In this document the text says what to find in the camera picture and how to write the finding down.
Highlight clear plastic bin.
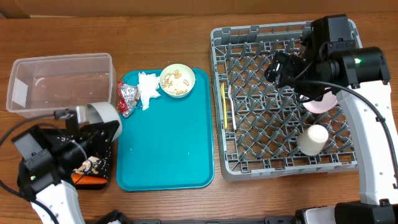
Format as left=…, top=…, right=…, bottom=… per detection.
left=6, top=53, right=116, bottom=118

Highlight yellow plastic spoon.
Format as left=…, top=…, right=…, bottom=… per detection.
left=220, top=83, right=228, bottom=129

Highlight grey bowl with rice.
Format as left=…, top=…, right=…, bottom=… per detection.
left=87, top=102, right=123, bottom=141

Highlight crumpled white napkin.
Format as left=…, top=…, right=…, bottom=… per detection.
left=137, top=72, right=160, bottom=110

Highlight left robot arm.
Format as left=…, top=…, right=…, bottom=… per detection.
left=12, top=121, right=121, bottom=223

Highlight cream bowl with peanuts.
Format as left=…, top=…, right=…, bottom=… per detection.
left=159, top=63, right=196, bottom=98

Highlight grey dishwasher rack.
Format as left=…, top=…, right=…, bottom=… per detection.
left=210, top=22, right=358, bottom=181

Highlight spilled rice and peanuts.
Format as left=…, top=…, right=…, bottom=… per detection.
left=57, top=140, right=113, bottom=179

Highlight orange carrot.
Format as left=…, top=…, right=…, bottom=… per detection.
left=71, top=174, right=108, bottom=185

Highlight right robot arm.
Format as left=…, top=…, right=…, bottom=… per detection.
left=265, top=14, right=397, bottom=223

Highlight red silver foil wrapper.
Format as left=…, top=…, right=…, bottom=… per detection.
left=118, top=82, right=141, bottom=118

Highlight white paper cup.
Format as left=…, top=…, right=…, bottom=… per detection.
left=297, top=124, right=329, bottom=156

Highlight pink round plate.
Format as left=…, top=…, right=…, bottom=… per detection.
left=303, top=91, right=338, bottom=114

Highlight teal plastic tray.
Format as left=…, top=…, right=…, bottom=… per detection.
left=116, top=68, right=215, bottom=192

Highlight black plastic tray bin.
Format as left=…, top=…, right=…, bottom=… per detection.
left=12, top=121, right=118, bottom=193

